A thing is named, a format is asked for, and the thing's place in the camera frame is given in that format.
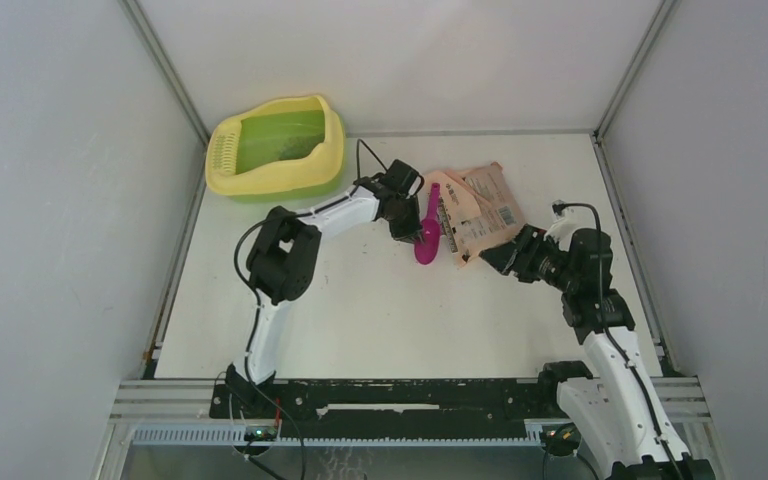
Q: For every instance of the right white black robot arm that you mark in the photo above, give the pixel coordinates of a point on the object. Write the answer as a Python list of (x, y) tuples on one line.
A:
[(610, 398)]

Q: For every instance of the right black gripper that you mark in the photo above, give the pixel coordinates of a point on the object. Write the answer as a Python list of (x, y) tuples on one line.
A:
[(520, 254)]

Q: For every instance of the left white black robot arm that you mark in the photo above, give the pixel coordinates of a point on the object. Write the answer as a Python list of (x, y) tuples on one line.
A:
[(283, 257)]

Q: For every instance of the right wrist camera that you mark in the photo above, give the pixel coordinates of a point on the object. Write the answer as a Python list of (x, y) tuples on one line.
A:
[(561, 230)]

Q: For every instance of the magenta plastic scoop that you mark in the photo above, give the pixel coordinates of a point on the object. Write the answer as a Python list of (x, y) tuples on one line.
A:
[(427, 247)]

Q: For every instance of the yellow green litter box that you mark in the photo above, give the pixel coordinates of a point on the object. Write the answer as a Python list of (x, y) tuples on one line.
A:
[(286, 148)]

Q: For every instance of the white bag sealing clip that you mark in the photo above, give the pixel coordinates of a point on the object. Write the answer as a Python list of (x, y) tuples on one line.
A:
[(446, 227)]

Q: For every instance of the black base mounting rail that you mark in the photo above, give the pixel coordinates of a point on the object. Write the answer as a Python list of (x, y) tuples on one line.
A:
[(306, 406)]

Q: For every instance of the pink cat litter bag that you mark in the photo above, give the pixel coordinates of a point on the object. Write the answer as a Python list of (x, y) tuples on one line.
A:
[(484, 212)]

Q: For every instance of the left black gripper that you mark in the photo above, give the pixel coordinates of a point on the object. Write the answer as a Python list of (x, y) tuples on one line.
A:
[(410, 231)]

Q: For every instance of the white slotted cable duct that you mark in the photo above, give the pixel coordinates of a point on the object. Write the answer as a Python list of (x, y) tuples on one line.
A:
[(527, 434)]

